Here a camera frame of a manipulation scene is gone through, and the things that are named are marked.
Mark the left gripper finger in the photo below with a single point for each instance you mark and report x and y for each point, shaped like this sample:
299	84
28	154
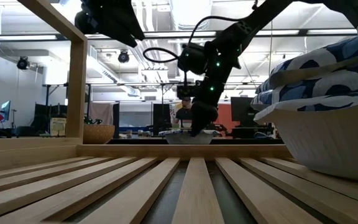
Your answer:
123	15
120	32

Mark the wooden slatted shelf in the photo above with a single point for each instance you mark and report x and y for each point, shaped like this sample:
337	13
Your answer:
197	193

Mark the person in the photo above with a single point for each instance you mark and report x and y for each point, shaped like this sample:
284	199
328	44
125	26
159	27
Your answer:
183	113

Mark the orange patterned ceramic bowl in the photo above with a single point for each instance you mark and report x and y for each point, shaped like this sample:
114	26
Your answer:
98	134

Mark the black ceiling spotlight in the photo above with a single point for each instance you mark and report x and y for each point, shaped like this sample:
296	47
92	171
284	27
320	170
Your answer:
23	63
123	57

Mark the white ventilation duct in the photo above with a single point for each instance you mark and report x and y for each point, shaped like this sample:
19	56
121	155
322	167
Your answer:
104	70

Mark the black computer monitor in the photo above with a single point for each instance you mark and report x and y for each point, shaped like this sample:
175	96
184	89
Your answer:
241	109
162	116

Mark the blue white paper bowl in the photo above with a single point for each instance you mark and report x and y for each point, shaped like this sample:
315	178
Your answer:
337	143
300	90
337	53
182	139

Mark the beige cardboard box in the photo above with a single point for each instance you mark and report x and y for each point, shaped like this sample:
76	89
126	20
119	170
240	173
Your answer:
57	126

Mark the tilted computer monitor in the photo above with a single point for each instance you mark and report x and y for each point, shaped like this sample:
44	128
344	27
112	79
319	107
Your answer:
6	110

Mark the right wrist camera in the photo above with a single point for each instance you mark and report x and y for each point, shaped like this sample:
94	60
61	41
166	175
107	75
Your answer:
186	91

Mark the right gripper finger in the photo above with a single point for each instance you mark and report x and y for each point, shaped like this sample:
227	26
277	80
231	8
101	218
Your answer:
204	116

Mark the grey hanging cloth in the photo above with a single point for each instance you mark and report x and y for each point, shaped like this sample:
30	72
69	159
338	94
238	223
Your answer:
101	113

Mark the red partition panel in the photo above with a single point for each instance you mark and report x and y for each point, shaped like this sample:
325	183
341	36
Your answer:
225	116

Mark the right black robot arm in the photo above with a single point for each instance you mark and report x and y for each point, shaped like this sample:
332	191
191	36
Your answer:
259	18

